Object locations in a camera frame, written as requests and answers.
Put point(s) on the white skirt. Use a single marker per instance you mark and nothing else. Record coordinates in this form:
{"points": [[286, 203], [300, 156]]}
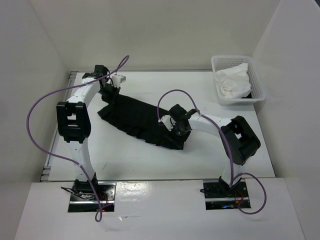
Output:
{"points": [[234, 82]]}

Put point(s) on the black skirt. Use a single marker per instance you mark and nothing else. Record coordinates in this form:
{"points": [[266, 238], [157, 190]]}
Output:
{"points": [[140, 120]]}

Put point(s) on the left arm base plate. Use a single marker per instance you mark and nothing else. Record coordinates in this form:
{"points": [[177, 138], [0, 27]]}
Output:
{"points": [[84, 201]]}

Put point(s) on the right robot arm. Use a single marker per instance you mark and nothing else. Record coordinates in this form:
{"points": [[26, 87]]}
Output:
{"points": [[238, 139]]}

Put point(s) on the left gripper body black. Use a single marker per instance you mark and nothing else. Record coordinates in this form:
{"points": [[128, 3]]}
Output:
{"points": [[109, 93]]}

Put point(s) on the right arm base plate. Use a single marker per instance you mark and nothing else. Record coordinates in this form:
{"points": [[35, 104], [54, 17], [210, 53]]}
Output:
{"points": [[217, 199]]}

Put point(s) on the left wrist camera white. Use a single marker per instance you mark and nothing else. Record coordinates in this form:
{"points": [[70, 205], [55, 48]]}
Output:
{"points": [[117, 80]]}

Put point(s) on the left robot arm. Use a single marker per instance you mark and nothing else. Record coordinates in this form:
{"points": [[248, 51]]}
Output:
{"points": [[74, 125]]}

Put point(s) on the white plastic basket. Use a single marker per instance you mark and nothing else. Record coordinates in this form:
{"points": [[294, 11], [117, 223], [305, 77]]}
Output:
{"points": [[257, 94]]}

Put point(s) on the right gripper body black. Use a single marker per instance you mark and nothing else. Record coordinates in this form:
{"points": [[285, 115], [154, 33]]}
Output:
{"points": [[180, 132]]}

